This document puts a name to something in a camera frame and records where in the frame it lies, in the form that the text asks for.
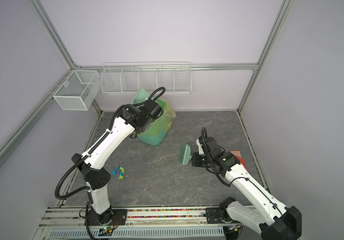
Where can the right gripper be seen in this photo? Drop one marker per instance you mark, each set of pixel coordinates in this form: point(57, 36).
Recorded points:
point(196, 159)

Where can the green hand brush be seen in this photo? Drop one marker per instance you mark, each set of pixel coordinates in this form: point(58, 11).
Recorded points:
point(186, 154)

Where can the green dustpan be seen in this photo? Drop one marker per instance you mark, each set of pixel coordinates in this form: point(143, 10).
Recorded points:
point(141, 96)

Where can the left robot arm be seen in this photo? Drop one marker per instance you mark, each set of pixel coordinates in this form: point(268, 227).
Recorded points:
point(127, 120)

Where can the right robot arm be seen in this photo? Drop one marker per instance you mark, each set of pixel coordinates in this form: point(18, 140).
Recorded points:
point(272, 219)

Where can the paper scraps cluster far left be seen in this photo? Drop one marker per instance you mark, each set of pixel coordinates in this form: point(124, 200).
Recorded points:
point(119, 171)

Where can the green trash bin with bag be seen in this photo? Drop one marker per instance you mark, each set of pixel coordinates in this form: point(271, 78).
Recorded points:
point(159, 128)

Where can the red rubber glove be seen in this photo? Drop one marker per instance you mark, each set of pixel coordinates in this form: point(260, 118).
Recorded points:
point(238, 155)

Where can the small white mesh basket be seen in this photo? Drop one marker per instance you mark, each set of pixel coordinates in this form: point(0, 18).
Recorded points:
point(78, 91)

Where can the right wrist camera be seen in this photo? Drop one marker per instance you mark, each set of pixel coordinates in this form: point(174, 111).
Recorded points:
point(200, 144)

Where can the long white wire basket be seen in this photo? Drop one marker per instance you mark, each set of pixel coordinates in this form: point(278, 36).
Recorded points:
point(125, 78)

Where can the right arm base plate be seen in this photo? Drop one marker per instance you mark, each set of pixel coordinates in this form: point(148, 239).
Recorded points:
point(218, 215)

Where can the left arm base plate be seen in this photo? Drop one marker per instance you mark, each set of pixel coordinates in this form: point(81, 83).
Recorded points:
point(116, 217)

